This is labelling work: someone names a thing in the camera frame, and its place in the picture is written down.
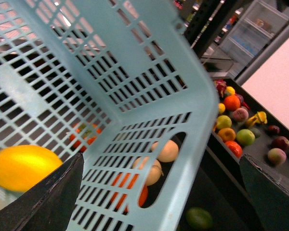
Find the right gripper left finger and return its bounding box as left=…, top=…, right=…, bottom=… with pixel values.
left=0, top=153, right=84, bottom=231

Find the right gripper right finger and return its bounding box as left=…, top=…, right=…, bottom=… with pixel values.
left=239, top=154, right=289, bottom=231

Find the yellow lemon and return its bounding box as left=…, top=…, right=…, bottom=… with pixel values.
left=0, top=145, right=63, bottom=193

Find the light teal shopping basket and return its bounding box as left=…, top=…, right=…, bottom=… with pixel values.
left=0, top=0, right=218, bottom=231

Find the dark green avocado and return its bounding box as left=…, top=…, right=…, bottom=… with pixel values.
left=185, top=207, right=213, bottom=231

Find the orange persimmon with leaf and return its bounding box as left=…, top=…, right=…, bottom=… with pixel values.
left=69, top=123, right=102, bottom=152

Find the large orange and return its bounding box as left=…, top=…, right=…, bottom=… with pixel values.
left=110, top=172, right=149, bottom=214

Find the white apple with stem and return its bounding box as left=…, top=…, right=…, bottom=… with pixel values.
left=132, top=156, right=163, bottom=186

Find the white pear near basket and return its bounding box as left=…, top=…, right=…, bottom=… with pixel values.
left=157, top=140, right=179, bottom=163

